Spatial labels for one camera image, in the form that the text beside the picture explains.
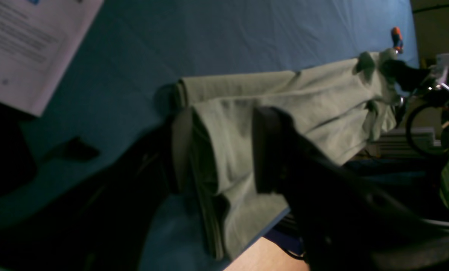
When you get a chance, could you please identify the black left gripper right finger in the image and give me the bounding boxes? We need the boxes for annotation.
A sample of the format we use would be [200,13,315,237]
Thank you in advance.
[252,107,449,271]

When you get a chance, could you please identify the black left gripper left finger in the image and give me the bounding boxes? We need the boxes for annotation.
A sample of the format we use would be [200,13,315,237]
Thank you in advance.
[0,122,174,271]

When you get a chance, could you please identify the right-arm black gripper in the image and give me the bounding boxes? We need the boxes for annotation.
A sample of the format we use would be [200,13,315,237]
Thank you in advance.
[381,59,431,93]

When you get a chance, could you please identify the green T-shirt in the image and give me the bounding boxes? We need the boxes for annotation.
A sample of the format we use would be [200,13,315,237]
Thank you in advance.
[174,49,398,260]

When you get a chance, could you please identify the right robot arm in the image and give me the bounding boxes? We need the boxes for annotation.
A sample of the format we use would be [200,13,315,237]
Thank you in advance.
[381,60,449,212]

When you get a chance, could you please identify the blue table cloth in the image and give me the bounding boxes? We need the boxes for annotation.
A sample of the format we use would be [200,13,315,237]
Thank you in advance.
[0,0,420,271]

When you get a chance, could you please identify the white printed card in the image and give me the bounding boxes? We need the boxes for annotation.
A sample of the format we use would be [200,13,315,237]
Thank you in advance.
[0,0,103,117]

